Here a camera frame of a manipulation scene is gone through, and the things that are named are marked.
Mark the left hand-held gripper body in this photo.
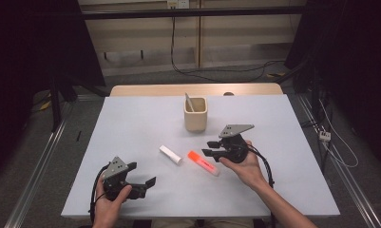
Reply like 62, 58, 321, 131
102, 156, 148, 201

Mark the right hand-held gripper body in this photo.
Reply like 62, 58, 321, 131
219, 123, 256, 164

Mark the orange highlighter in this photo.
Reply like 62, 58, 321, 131
186, 150, 220, 178

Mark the beige square pen holder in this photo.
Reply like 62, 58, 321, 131
183, 96, 209, 133

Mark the white glue stick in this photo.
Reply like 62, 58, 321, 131
159, 144, 183, 166

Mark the silver pen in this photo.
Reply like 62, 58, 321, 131
184, 92, 196, 113

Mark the person's right hand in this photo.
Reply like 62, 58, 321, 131
219, 141, 270, 191

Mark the person's left hand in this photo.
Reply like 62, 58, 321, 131
92, 177, 133, 228

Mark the light grey table board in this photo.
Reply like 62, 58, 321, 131
60, 94, 341, 219

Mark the wooden table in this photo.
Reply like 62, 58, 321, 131
109, 83, 284, 98

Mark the black metal stand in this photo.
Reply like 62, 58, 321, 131
292, 60, 326, 127
48, 75, 110, 132

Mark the white power strip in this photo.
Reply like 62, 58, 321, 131
318, 130, 332, 143

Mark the black horizontal bar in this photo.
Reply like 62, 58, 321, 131
80, 5, 306, 21

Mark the black curtain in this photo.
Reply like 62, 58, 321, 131
284, 0, 381, 165
0, 0, 105, 181

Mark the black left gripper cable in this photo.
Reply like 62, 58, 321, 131
88, 162, 112, 222

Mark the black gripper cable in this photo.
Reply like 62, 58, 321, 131
88, 162, 112, 222
246, 146, 276, 228

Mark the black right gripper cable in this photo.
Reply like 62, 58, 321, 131
246, 146, 276, 228

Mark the aluminium floor rail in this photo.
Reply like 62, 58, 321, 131
296, 94, 381, 228
4, 94, 73, 228

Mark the black floor cable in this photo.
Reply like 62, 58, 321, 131
169, 15, 286, 84

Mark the white cable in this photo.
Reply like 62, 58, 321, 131
317, 98, 359, 169

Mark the white wall socket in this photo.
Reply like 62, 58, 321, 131
166, 0, 191, 10

